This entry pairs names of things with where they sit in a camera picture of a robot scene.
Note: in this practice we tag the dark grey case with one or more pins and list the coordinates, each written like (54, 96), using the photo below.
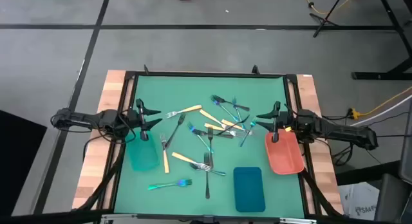
(392, 201)

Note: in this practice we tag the iridescent blue metal fork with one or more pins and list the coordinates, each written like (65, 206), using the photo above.
(238, 113)
(201, 138)
(228, 113)
(167, 184)
(246, 137)

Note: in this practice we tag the blue plastic bin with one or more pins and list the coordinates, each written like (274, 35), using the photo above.
(249, 190)

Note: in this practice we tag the black desk frame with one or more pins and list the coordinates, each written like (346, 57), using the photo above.
(370, 76)

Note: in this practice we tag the black tripod stand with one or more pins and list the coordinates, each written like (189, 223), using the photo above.
(325, 20)

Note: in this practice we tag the aluminium rail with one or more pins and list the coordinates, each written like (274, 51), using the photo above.
(296, 220)

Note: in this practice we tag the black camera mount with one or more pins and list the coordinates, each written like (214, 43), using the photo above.
(209, 219)

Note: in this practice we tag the grey panel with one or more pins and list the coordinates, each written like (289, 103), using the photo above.
(406, 146)

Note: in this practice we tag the green plastic bin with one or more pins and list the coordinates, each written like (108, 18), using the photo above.
(143, 156)

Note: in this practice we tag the orange plastic bin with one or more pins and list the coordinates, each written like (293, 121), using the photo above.
(284, 156)

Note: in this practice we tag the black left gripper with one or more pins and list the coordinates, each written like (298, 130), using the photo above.
(140, 121)

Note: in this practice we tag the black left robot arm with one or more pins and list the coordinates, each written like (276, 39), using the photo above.
(96, 119)

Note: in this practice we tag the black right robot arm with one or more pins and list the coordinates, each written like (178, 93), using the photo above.
(338, 129)

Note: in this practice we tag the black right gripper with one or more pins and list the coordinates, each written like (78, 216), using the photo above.
(286, 121)

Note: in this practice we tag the dark blue spoon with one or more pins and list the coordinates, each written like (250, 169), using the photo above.
(219, 172)

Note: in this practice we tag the black panel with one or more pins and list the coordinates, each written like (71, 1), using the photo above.
(19, 159)

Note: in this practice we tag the white printed box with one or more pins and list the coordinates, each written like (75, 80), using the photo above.
(357, 201)

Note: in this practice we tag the yellow tape tag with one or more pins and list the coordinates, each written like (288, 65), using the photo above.
(288, 129)

